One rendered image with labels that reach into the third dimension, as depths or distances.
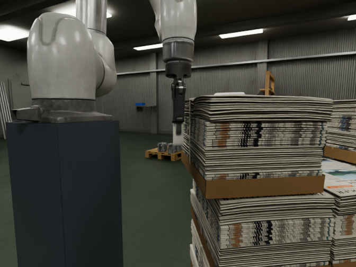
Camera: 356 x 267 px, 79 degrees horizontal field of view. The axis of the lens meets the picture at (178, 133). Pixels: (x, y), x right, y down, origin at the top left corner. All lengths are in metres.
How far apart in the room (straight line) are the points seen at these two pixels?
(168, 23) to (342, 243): 0.71
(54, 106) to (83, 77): 0.10
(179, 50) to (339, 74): 7.85
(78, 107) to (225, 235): 0.47
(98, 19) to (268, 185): 0.72
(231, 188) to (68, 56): 0.49
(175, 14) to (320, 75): 7.76
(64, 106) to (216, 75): 8.10
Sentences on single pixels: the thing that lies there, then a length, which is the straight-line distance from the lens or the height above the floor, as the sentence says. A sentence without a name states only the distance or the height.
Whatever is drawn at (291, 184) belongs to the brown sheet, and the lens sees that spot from 0.57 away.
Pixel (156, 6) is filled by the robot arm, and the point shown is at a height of 1.37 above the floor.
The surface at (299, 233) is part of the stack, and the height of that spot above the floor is 0.74.
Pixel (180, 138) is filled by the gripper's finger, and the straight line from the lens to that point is 0.64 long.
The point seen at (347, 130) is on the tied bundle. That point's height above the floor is 0.95.
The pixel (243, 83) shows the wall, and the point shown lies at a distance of 8.30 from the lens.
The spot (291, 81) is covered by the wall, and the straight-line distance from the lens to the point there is 8.20.
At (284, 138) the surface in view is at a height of 0.97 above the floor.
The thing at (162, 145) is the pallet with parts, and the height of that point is 0.29.
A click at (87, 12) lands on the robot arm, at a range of 0.86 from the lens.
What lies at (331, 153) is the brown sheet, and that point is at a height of 0.85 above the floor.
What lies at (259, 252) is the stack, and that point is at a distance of 0.62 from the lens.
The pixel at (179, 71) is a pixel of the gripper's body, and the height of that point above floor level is 1.13.
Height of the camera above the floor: 1.03
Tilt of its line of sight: 6 degrees down
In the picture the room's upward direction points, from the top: straight up
